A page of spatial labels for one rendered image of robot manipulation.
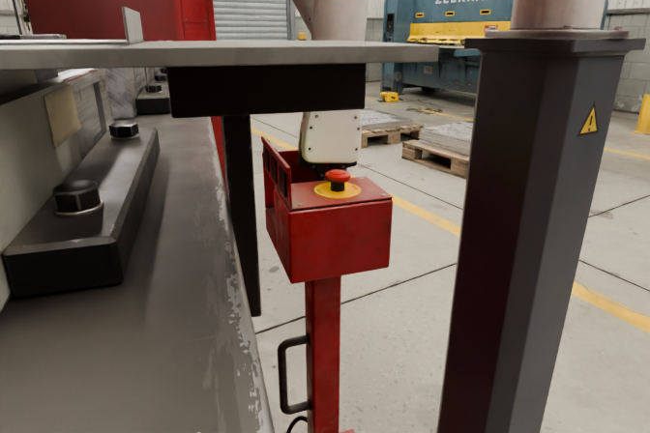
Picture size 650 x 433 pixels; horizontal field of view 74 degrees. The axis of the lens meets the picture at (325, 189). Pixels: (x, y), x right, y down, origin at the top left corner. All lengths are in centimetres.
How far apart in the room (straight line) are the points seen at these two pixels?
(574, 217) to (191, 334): 66
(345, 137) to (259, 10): 769
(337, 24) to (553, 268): 51
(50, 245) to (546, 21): 64
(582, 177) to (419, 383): 91
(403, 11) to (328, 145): 705
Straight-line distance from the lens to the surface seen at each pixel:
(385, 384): 146
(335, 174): 64
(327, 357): 85
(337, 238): 63
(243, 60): 25
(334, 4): 69
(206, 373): 20
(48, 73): 44
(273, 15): 847
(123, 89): 78
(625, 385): 171
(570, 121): 69
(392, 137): 421
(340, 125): 72
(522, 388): 91
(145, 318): 24
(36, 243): 27
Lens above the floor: 101
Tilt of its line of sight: 20 degrees down
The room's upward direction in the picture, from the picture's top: straight up
